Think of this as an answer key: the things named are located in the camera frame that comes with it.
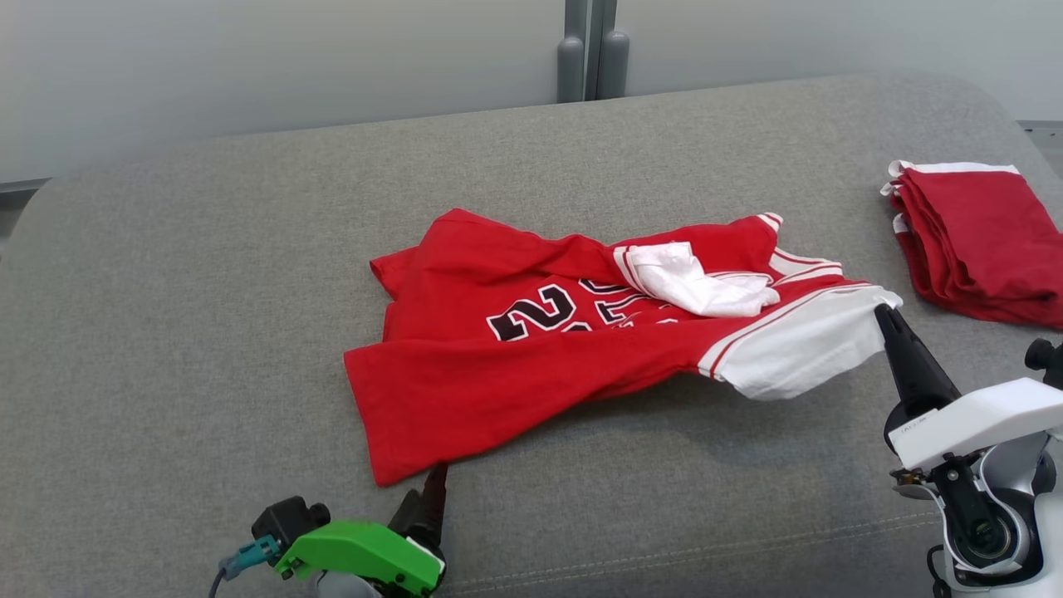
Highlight red basketball jersey white trim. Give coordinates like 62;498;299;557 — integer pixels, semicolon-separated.
343;208;904;488

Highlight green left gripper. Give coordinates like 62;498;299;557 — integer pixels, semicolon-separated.
274;463;450;598

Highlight grey fabric sofa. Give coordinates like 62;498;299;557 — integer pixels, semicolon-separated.
0;71;1063;598

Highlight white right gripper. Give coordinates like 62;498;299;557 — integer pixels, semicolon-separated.
874;304;1063;473

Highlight black cable with teal plug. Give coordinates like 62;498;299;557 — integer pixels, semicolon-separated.
208;535;282;598

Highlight grey double metal post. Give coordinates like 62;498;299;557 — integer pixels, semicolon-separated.
556;0;630;103

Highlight red shorts with white band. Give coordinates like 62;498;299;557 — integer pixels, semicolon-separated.
880;159;1063;331

